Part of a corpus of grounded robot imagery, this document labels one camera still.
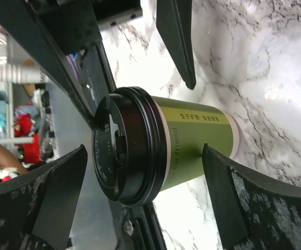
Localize green paper coffee cup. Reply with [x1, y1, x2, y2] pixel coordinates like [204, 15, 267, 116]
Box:
[153, 97, 240, 190]

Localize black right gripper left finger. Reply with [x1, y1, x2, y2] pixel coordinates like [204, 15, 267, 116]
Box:
[0, 145, 87, 249]

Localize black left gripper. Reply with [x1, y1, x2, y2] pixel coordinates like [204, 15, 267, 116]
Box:
[0, 1, 142, 129]

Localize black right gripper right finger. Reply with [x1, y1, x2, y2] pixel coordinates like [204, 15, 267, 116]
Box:
[202, 145, 301, 249]

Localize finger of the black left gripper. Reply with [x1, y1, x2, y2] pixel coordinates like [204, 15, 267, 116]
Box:
[156, 0, 196, 89]

